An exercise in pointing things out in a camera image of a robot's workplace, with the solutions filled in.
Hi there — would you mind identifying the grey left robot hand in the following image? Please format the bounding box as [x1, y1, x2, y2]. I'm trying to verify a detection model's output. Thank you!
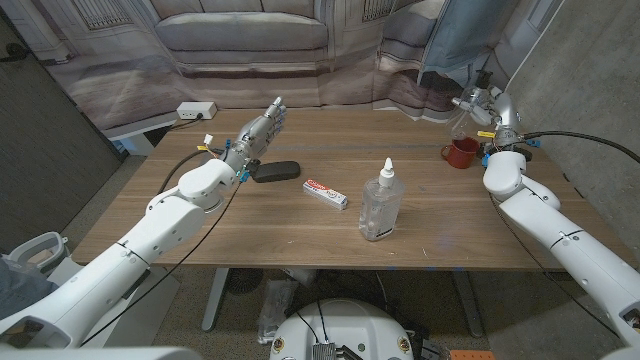
[219, 96, 288, 174]

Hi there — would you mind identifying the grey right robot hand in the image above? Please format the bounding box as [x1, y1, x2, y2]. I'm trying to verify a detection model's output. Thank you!
[451, 85, 524, 149]

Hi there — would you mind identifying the clear dispenser bottle black pump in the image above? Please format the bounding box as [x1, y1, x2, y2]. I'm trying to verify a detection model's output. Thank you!
[444, 69, 496, 142]

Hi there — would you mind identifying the black oval case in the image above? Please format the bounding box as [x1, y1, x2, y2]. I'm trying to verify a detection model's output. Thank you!
[248, 160, 302, 184]

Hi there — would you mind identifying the red cup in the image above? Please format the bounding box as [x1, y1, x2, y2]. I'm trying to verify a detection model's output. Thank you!
[439, 136, 482, 170]

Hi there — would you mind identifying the toothpaste box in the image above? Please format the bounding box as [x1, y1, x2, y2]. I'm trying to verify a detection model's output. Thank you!
[302, 179, 349, 211]

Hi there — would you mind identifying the clear bottle with white nozzle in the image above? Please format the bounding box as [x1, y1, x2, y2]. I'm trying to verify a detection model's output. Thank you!
[358, 157, 405, 243]

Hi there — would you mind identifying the printed living room backdrop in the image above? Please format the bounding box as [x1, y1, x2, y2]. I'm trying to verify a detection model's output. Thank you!
[0, 0, 569, 134]

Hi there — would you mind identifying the white power strip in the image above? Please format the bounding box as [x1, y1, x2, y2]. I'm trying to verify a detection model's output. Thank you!
[176, 101, 219, 121]

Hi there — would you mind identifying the black round fan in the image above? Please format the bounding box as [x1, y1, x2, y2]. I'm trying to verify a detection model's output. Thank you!
[224, 268, 265, 296]

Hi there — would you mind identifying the grey table leg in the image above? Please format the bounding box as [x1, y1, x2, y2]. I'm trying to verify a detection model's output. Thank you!
[452, 269, 485, 339]
[201, 267, 230, 333]

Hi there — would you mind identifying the clear plastic bag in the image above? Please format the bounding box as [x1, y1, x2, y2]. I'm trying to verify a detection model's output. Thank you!
[257, 278, 299, 346]

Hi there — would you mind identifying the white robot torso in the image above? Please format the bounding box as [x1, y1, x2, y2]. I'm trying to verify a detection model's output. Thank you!
[269, 298, 415, 360]

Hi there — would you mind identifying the orange board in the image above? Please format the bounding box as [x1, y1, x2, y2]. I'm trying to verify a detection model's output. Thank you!
[449, 349, 496, 360]

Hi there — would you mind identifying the white grey bin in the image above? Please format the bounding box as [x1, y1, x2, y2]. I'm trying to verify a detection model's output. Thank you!
[7, 231, 70, 276]

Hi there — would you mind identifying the blue denim trouser leg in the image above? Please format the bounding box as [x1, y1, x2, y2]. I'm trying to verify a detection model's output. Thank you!
[0, 259, 54, 319]

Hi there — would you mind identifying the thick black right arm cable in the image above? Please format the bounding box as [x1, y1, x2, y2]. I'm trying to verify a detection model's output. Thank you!
[522, 128, 640, 165]

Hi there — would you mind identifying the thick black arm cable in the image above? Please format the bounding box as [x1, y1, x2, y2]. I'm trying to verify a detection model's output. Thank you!
[156, 147, 224, 196]
[522, 128, 640, 165]

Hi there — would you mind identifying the black power strip cable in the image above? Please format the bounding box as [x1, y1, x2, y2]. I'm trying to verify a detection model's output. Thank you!
[167, 113, 205, 132]

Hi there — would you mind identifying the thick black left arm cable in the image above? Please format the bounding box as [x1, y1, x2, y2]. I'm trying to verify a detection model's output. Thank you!
[156, 147, 224, 196]

